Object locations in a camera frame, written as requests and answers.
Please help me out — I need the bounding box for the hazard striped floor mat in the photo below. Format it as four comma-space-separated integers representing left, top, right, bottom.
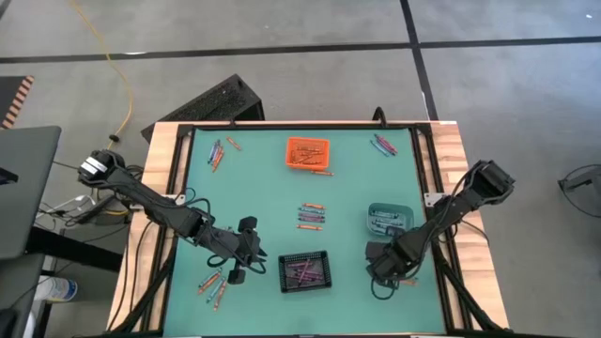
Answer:
0, 74, 37, 131

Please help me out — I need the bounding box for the black plastic basket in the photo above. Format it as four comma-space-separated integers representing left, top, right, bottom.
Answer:
277, 250, 333, 294

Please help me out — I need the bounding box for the black perforated case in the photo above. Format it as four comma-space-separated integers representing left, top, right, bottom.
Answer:
140, 73, 267, 145

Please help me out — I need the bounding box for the white cable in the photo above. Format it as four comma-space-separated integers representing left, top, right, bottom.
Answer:
39, 194, 95, 217

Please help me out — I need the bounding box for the orange plastic basket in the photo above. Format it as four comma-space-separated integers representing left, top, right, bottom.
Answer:
285, 136, 331, 171

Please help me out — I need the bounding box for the teal plastic bin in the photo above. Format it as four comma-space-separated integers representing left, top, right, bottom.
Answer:
366, 202, 415, 238

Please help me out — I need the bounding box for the yellow cable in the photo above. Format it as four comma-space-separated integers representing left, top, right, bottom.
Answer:
69, 0, 137, 217

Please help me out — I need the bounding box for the teal table mat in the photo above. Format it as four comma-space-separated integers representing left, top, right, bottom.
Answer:
162, 127, 447, 335

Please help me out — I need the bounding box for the grey desk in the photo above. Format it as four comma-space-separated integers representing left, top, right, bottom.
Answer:
0, 125, 62, 260
0, 253, 46, 338

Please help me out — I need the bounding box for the black floor fan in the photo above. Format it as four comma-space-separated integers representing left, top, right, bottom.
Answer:
557, 163, 601, 230

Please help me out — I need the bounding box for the black table frame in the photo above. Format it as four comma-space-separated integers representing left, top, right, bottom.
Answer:
110, 120, 506, 338

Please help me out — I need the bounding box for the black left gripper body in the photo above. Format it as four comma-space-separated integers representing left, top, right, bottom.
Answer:
227, 216, 269, 285

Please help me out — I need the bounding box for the black desk base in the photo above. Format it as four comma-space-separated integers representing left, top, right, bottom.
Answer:
25, 227, 123, 273

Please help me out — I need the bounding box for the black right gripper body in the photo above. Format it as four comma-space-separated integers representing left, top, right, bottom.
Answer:
364, 238, 420, 285

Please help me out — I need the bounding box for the white container blue cap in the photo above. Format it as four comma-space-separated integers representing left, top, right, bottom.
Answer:
35, 275, 79, 302

